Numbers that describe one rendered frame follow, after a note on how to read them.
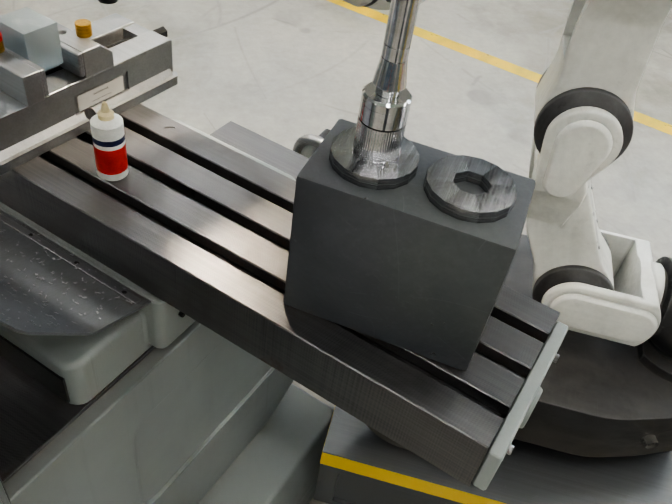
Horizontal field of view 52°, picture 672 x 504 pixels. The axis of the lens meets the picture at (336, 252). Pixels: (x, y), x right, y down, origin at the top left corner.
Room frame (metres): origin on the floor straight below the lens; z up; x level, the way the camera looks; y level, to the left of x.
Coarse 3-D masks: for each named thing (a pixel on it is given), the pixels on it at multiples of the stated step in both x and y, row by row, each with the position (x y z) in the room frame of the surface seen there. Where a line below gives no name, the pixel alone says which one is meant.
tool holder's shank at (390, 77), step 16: (400, 0) 0.56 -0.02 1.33; (416, 0) 0.57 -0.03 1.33; (400, 16) 0.56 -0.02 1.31; (416, 16) 0.57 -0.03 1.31; (400, 32) 0.56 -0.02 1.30; (384, 48) 0.57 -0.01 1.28; (400, 48) 0.56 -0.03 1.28; (384, 64) 0.56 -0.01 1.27; (400, 64) 0.56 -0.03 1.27; (384, 80) 0.56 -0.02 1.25; (400, 80) 0.56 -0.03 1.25; (384, 96) 0.56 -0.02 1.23
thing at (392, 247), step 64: (320, 192) 0.52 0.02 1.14; (384, 192) 0.53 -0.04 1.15; (448, 192) 0.53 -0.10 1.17; (512, 192) 0.54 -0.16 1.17; (320, 256) 0.52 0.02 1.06; (384, 256) 0.51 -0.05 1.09; (448, 256) 0.49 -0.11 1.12; (512, 256) 0.48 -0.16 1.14; (384, 320) 0.50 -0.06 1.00; (448, 320) 0.49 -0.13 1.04
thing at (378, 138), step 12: (360, 108) 0.57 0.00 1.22; (360, 120) 0.56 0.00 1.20; (372, 120) 0.55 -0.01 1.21; (384, 120) 0.55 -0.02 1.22; (396, 120) 0.55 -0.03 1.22; (360, 132) 0.56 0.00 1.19; (372, 132) 0.55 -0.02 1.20; (384, 132) 0.55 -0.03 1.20; (396, 132) 0.56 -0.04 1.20; (360, 144) 0.56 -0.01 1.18; (372, 144) 0.55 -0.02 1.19; (384, 144) 0.55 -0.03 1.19; (396, 144) 0.56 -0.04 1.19; (360, 156) 0.56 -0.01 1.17; (372, 156) 0.55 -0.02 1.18; (384, 156) 0.55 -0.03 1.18; (396, 156) 0.56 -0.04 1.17
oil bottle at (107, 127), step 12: (108, 108) 0.71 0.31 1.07; (96, 120) 0.71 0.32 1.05; (108, 120) 0.71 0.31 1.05; (120, 120) 0.72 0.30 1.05; (96, 132) 0.70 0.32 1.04; (108, 132) 0.70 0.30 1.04; (120, 132) 0.71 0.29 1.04; (96, 144) 0.70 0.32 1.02; (108, 144) 0.69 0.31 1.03; (120, 144) 0.71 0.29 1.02; (96, 156) 0.70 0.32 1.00; (108, 156) 0.69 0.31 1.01; (120, 156) 0.70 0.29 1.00; (108, 168) 0.69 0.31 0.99; (120, 168) 0.70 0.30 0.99; (108, 180) 0.69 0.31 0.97
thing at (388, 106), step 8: (368, 88) 0.57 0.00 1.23; (368, 96) 0.56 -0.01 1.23; (376, 96) 0.56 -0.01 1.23; (400, 96) 0.57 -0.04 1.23; (408, 96) 0.57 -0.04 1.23; (368, 104) 0.56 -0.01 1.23; (376, 104) 0.55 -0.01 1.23; (384, 104) 0.55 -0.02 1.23; (392, 104) 0.55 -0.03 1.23; (400, 104) 0.56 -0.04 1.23; (408, 104) 0.56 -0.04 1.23; (376, 112) 0.55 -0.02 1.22; (384, 112) 0.55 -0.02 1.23; (392, 112) 0.55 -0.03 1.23; (400, 112) 0.56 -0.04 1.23
